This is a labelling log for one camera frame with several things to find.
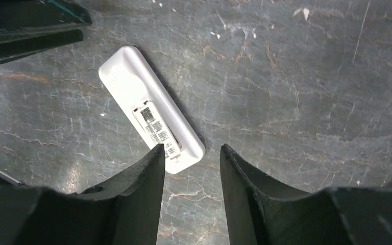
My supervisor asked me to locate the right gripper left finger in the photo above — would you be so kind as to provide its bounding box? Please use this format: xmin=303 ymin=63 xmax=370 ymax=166
xmin=0 ymin=144 xmax=165 ymax=244

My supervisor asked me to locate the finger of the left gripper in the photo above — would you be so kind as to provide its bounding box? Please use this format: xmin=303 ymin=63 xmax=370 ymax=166
xmin=0 ymin=1 xmax=92 ymax=35
xmin=0 ymin=29 xmax=83 ymax=64

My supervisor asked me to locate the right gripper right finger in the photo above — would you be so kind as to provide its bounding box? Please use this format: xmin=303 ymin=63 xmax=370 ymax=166
xmin=219 ymin=144 xmax=392 ymax=244

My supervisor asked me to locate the white battery cover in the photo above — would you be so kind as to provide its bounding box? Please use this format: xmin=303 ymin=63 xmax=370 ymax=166
xmin=133 ymin=101 xmax=181 ymax=160

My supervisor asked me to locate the white remote control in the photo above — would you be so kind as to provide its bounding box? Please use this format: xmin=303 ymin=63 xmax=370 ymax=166
xmin=99 ymin=46 xmax=205 ymax=174

